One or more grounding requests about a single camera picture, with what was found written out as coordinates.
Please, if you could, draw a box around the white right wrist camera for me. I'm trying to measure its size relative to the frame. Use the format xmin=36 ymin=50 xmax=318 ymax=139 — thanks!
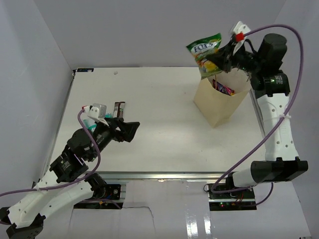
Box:
xmin=230 ymin=21 xmax=251 ymax=55

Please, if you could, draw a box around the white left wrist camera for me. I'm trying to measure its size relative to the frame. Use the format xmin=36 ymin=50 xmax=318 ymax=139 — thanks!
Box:
xmin=82 ymin=103 xmax=108 ymax=125

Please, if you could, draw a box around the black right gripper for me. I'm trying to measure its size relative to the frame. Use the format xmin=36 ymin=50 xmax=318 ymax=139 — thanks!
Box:
xmin=206 ymin=39 xmax=264 ymax=74

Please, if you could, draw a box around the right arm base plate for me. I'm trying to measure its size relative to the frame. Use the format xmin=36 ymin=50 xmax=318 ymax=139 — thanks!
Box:
xmin=203 ymin=184 xmax=257 ymax=212

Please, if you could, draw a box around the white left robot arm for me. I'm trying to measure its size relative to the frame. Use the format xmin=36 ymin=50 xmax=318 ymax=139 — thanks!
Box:
xmin=0 ymin=118 xmax=140 ymax=239

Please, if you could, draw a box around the teal snack packet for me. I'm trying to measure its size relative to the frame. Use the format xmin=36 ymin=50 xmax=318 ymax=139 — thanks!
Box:
xmin=83 ymin=112 xmax=112 ymax=131

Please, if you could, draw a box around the green yellow Fox's candy bag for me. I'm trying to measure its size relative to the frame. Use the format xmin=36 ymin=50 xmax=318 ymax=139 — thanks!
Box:
xmin=186 ymin=33 xmax=222 ymax=79

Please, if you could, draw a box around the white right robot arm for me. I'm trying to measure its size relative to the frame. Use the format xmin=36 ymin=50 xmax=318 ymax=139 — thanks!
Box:
xmin=209 ymin=33 xmax=309 ymax=199

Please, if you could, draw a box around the aluminium front rail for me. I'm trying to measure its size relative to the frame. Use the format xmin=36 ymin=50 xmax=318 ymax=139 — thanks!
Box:
xmin=98 ymin=171 xmax=222 ymax=181

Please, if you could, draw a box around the purple Fox's cherry candy bag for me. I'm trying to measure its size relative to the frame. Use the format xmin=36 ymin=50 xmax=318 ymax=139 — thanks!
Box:
xmin=212 ymin=80 xmax=235 ymax=96

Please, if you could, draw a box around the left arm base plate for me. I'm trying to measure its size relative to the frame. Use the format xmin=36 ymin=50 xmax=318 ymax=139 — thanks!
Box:
xmin=73 ymin=184 xmax=123 ymax=210

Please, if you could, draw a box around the brown chocolate bar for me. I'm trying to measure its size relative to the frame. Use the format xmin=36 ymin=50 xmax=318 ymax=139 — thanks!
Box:
xmin=113 ymin=102 xmax=126 ymax=118

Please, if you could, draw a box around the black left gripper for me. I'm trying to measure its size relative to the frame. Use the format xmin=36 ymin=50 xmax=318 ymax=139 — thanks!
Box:
xmin=88 ymin=117 xmax=141 ymax=161

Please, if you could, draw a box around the brown paper bag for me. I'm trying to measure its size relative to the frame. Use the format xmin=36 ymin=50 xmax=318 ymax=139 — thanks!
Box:
xmin=193 ymin=69 xmax=251 ymax=128

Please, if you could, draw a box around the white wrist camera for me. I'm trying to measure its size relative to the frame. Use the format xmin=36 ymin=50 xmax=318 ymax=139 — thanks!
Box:
xmin=230 ymin=21 xmax=251 ymax=55
xmin=82 ymin=103 xmax=108 ymax=125

